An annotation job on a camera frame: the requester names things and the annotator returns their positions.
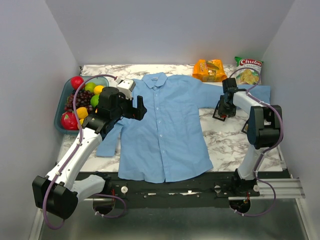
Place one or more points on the light blue button shirt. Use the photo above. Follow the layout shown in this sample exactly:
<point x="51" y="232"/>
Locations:
<point x="167" y="145"/>

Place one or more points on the black brooch box red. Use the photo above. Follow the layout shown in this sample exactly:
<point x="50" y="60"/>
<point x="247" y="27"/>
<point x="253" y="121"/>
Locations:
<point x="217" y="112"/>

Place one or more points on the dark toy grape bunch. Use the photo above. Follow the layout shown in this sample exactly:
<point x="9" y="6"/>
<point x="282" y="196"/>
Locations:
<point x="83" y="99"/>

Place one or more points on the orange toy fruit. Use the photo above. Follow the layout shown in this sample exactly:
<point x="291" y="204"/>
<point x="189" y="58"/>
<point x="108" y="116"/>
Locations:
<point x="98" y="89"/>

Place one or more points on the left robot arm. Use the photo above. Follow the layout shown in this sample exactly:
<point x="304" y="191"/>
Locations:
<point x="58" y="192"/>

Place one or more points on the red toy apple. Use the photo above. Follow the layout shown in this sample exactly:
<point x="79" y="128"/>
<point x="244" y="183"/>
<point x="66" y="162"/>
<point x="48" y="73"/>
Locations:
<point x="76" y="82"/>

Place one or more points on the black brooch box yellow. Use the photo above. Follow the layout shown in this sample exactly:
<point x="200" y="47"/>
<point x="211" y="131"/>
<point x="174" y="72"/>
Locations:
<point x="245" y="127"/>

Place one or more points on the green cassava chips bag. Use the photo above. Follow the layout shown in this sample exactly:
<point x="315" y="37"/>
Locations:
<point x="249" y="70"/>

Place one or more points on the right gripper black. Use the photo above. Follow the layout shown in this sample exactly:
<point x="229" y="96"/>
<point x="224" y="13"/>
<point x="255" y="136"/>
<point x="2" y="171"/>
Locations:
<point x="231" y="113"/>

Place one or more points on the green toy lime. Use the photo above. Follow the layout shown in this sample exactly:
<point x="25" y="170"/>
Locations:
<point x="90" y="86"/>
<point x="94" y="100"/>

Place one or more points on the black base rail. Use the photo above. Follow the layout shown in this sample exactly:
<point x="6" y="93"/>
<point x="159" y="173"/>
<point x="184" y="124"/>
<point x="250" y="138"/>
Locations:
<point x="211" y="189"/>

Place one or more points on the teal plastic fruit basin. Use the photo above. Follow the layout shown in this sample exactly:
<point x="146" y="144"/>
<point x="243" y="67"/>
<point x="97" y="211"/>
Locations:
<point x="66" y="91"/>

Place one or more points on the orange mango gummy bag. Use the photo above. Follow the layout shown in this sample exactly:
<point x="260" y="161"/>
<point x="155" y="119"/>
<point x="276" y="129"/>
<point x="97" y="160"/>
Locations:
<point x="209" y="70"/>

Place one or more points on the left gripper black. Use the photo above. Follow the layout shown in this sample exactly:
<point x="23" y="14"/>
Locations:
<point x="137" y="113"/>

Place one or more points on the pink toy dragon fruit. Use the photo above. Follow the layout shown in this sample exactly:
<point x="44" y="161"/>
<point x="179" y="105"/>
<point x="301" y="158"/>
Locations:
<point x="69" y="122"/>

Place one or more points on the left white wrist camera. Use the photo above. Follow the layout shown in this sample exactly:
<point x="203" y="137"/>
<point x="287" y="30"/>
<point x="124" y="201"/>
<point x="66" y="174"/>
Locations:
<point x="126" y="87"/>

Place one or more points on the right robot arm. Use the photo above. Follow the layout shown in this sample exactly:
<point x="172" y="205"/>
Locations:
<point x="264" y="131"/>

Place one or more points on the yellow toy lemon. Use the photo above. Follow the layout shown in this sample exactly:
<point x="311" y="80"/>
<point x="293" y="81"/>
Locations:
<point x="82" y="112"/>

